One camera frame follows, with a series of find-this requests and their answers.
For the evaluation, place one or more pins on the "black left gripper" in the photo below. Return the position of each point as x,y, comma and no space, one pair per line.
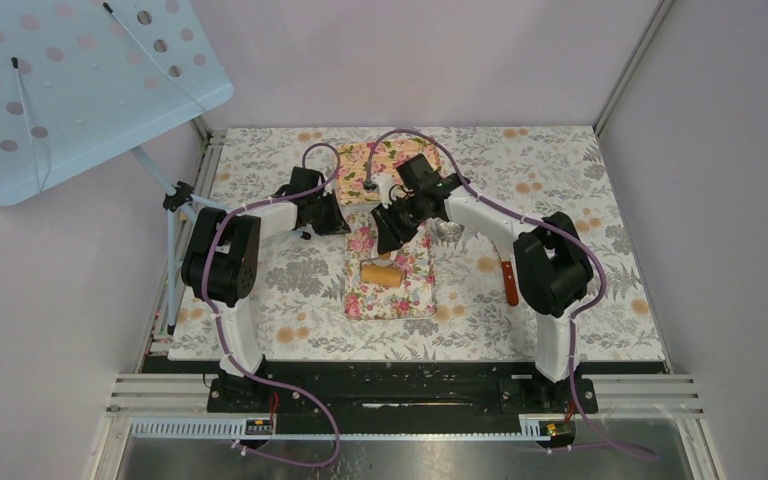
337,224

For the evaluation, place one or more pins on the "light blue perforated music stand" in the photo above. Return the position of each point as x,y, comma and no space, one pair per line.
85,86

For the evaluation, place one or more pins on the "white slotted cable duct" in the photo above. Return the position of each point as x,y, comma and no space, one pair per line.
256,429

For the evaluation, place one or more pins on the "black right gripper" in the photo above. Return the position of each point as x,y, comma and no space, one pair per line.
391,234

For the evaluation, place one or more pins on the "red handled metal scraper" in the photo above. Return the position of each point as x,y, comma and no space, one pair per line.
505,251

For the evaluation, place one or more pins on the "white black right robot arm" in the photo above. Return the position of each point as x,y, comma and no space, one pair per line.
545,266

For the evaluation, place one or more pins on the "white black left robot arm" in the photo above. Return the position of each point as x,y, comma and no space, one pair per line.
221,260

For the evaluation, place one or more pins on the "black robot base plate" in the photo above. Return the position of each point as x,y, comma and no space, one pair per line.
399,396

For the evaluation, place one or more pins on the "yellow floral rectangular tray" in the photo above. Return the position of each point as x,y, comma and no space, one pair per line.
388,156

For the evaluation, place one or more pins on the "wooden dough roller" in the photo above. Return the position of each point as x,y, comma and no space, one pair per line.
381,270

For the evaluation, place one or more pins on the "floral grey table mat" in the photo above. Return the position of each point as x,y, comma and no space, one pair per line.
298,297

